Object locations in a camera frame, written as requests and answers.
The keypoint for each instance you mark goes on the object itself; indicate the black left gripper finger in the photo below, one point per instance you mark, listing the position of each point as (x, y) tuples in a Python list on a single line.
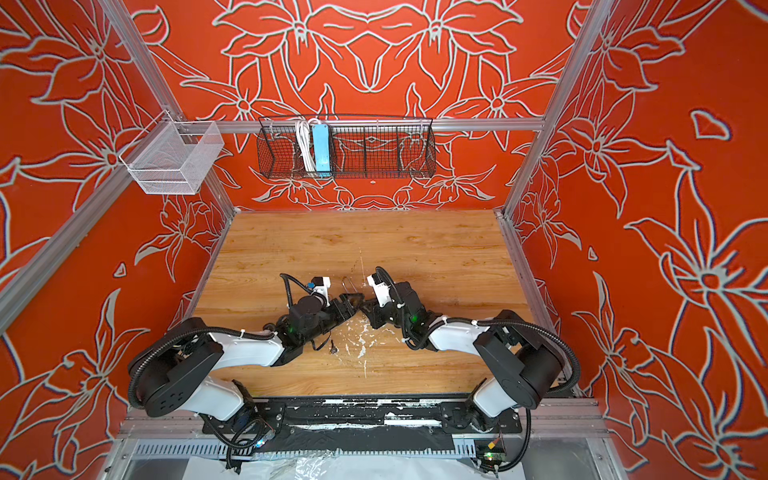
[(345, 313), (353, 300)]

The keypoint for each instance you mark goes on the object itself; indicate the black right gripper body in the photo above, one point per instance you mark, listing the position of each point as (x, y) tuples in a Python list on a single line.
[(390, 316)]

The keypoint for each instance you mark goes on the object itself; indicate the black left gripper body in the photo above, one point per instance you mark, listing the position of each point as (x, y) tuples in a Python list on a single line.
[(327, 320)]

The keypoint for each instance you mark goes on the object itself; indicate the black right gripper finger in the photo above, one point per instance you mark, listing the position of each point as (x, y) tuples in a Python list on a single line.
[(367, 317), (368, 305)]

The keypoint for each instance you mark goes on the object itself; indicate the brass padlock with steel shackle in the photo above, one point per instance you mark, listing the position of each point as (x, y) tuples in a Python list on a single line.
[(348, 285)]

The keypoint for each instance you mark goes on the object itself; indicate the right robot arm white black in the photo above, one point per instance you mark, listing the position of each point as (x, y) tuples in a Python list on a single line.
[(526, 361)]

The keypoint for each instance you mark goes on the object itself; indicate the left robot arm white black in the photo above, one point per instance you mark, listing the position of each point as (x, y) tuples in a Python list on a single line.
[(174, 373)]

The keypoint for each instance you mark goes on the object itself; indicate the light blue box in basket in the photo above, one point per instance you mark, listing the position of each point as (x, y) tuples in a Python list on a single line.
[(321, 144)]

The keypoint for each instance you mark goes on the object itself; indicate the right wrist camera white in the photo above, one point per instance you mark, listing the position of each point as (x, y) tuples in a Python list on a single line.
[(381, 289)]

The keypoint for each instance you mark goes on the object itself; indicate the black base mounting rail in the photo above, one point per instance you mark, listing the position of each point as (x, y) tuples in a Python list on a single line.
[(439, 423)]

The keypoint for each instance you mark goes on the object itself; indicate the black wire wall basket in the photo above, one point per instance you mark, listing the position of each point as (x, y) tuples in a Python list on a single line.
[(360, 147)]

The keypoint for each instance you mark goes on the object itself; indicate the white wire mesh basket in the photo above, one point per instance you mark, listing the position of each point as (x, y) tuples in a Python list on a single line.
[(169, 162)]

